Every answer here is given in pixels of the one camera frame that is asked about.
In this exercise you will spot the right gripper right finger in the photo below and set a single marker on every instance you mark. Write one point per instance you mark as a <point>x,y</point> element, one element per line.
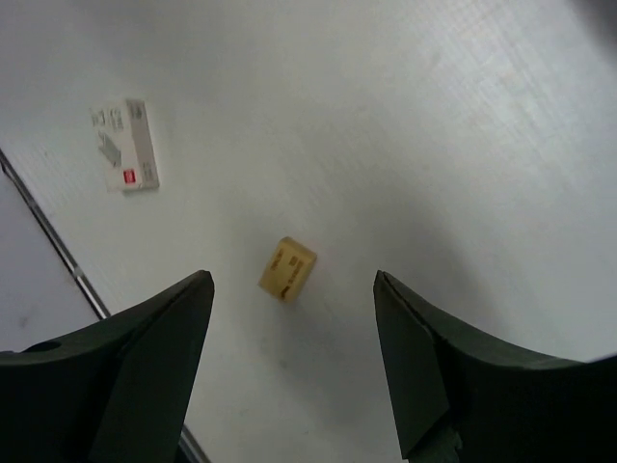
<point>459,394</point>

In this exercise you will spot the white staples box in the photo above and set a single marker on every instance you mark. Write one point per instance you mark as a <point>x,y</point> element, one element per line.
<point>123,141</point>

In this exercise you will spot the yellow eraser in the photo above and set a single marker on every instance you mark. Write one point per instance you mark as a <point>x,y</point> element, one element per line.
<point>287,271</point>

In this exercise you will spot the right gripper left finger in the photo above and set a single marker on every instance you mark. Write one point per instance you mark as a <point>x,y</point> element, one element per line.
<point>115,391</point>

